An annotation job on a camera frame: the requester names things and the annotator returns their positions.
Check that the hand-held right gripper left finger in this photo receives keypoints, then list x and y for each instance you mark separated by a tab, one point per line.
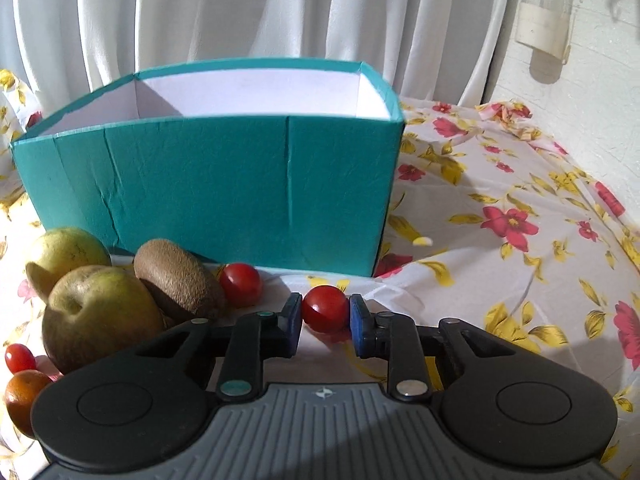
291	321

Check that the russet green-red apple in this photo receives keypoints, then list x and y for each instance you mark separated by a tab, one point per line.
100	310

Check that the brown kiwi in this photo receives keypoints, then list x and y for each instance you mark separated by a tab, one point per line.
175	275

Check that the orange tangerine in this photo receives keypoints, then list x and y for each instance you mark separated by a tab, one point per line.
25	400

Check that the white curtain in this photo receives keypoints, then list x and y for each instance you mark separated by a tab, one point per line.
250	10

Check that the yellow-green pear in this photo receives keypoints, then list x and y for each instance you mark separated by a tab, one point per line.
65	250

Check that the teal cardboard box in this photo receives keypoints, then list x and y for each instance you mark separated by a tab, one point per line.
200	185

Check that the red cherry tomato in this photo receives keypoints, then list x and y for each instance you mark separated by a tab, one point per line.
241	284
325	308
20	358

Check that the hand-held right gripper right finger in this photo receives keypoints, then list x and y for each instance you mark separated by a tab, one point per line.
357	321

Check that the clear wall cup dispenser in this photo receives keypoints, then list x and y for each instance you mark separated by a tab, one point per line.
542	20

